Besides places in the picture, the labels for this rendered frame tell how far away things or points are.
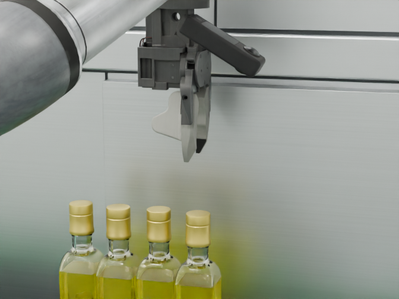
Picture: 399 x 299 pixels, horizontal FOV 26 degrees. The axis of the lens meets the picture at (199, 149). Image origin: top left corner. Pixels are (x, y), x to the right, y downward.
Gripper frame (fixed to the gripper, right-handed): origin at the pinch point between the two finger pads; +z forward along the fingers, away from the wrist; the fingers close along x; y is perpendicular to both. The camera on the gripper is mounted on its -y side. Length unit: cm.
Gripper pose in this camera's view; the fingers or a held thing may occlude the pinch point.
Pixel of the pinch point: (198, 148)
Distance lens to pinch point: 116.1
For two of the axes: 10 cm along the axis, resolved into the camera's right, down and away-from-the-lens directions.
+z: 0.0, 9.8, 2.2
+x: -2.7, 2.1, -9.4
